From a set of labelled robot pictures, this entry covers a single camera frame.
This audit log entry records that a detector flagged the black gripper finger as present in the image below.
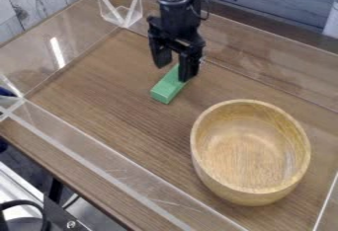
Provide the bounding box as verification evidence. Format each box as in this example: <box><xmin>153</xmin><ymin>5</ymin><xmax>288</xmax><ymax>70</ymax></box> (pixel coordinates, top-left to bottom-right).
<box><xmin>178</xmin><ymin>50</ymin><xmax>202</xmax><ymax>82</ymax></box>
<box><xmin>150</xmin><ymin>37</ymin><xmax>172</xmax><ymax>68</ymax></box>

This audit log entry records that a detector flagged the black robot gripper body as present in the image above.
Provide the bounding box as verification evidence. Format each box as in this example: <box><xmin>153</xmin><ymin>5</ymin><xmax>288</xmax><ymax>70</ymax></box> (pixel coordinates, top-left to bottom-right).
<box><xmin>146</xmin><ymin>0</ymin><xmax>208</xmax><ymax>56</ymax></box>

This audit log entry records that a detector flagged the green rectangular block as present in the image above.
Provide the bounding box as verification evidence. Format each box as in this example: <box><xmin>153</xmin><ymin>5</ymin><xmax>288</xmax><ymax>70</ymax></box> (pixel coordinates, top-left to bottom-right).
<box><xmin>151</xmin><ymin>65</ymin><xmax>186</xmax><ymax>105</ymax></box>

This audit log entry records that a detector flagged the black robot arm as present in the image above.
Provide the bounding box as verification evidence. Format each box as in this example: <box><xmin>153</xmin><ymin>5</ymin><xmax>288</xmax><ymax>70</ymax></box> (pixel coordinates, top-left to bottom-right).
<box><xmin>147</xmin><ymin>0</ymin><xmax>208</xmax><ymax>82</ymax></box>

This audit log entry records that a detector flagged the light wooden bowl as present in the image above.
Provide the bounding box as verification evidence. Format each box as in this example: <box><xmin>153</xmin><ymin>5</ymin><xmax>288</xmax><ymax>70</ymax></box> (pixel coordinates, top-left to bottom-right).
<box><xmin>190</xmin><ymin>99</ymin><xmax>312</xmax><ymax>206</ymax></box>

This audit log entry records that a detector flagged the clear acrylic enclosure wall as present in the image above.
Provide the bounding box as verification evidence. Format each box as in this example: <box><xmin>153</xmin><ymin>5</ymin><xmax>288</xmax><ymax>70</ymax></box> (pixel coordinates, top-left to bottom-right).
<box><xmin>0</xmin><ymin>0</ymin><xmax>338</xmax><ymax>231</ymax></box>

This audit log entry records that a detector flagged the black metal bracket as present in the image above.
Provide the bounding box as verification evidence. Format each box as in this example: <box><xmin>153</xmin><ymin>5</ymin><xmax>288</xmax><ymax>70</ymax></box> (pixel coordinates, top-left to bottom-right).
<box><xmin>45</xmin><ymin>196</ymin><xmax>91</xmax><ymax>231</ymax></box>

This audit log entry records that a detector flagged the black cable lower left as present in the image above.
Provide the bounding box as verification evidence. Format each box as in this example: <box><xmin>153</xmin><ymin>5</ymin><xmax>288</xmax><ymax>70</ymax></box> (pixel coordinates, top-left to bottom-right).
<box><xmin>0</xmin><ymin>199</ymin><xmax>51</xmax><ymax>231</ymax></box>

